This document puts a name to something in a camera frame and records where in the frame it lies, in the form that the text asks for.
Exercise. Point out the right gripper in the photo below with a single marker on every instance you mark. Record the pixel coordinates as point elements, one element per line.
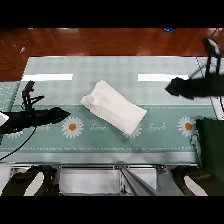
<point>181,87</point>

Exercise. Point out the silver frame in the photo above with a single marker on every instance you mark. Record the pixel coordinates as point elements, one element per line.
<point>133,181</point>

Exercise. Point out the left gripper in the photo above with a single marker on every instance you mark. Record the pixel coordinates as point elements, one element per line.
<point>53,116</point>

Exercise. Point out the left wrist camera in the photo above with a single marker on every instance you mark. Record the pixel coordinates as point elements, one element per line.
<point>29,96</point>

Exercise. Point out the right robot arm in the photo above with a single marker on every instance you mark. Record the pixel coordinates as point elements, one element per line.
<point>210,86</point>

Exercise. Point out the white T-shirt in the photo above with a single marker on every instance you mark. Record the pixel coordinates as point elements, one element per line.
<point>115,106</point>

